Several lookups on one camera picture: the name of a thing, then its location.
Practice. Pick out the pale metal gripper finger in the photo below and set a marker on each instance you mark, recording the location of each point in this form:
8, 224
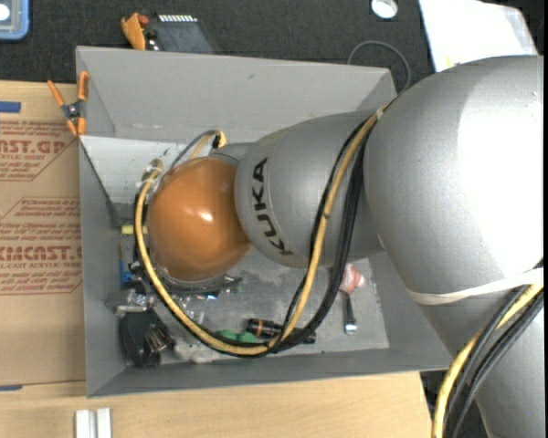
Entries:
192, 353

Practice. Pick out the black rounded object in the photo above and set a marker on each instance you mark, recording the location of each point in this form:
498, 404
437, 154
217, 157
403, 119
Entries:
137, 340

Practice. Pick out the shiny metal object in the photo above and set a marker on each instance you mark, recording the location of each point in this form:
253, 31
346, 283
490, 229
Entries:
132, 300

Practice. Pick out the blue small object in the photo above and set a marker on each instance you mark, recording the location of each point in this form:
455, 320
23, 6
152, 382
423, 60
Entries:
127, 277

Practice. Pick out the yellow flat object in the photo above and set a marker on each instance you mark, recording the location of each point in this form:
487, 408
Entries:
129, 230

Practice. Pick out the black tool with white tip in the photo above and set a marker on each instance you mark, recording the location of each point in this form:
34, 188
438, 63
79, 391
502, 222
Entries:
350, 313

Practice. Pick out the brown cardboard board red print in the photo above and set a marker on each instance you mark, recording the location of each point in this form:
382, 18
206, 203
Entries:
36, 326

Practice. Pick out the pink and white toy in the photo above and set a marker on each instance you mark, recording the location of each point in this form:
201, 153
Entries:
352, 279

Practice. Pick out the grey metal bin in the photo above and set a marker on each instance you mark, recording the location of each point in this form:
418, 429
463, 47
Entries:
237, 89

